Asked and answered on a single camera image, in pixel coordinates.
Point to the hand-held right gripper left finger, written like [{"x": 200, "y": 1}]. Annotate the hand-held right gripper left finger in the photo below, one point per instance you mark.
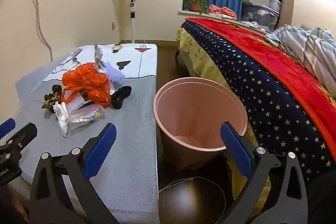
[{"x": 101, "y": 150}]

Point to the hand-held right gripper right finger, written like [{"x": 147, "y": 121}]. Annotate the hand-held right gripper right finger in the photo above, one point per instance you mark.
[{"x": 236, "y": 150}]

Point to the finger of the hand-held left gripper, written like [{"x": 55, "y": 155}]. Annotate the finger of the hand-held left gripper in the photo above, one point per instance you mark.
[
  {"x": 6, "y": 127},
  {"x": 25, "y": 134}
]

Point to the clear plastic bag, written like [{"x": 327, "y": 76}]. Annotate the clear plastic bag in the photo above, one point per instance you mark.
[{"x": 84, "y": 117}]

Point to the white paper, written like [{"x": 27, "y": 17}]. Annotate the white paper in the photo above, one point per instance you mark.
[{"x": 61, "y": 116}]

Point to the leopard print cloth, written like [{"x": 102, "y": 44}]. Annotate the leopard print cloth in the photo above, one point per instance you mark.
[{"x": 52, "y": 102}]

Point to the white scrub brush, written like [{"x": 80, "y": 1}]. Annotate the white scrub brush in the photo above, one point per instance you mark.
[{"x": 74, "y": 104}]

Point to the black elastic band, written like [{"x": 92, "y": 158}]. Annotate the black elastic band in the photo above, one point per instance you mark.
[{"x": 120, "y": 98}]

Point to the orange plastic bag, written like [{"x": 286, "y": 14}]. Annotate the orange plastic bag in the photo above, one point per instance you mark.
[{"x": 89, "y": 82}]

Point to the silver foil wrapper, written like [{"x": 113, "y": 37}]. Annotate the silver foil wrapper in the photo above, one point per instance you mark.
[{"x": 99, "y": 58}]

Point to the grey white printed tablecloth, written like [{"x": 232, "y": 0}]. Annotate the grey white printed tablecloth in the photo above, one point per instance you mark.
[{"x": 131, "y": 134}]

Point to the navy starry blanket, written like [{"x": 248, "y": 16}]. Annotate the navy starry blanket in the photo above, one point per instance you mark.
[{"x": 262, "y": 95}]

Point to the dark brown round stool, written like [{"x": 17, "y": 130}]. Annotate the dark brown round stool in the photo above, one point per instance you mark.
[{"x": 194, "y": 203}]

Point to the red blanket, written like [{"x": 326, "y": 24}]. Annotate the red blanket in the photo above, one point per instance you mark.
[{"x": 275, "y": 56}]

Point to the striped duvet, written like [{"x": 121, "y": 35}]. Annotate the striped duvet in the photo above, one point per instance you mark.
[{"x": 309, "y": 48}]

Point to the white clothes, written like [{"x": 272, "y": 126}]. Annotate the white clothes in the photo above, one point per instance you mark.
[{"x": 252, "y": 24}]

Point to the clear storage bin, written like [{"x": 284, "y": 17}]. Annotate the clear storage bin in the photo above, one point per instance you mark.
[{"x": 258, "y": 16}]

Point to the pink cloth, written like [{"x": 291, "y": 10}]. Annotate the pink cloth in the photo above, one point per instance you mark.
[{"x": 221, "y": 11}]

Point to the potted green plant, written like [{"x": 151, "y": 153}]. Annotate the potted green plant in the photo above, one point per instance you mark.
[{"x": 194, "y": 6}]

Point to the white lidded container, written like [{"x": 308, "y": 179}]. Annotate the white lidded container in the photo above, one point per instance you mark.
[{"x": 275, "y": 5}]

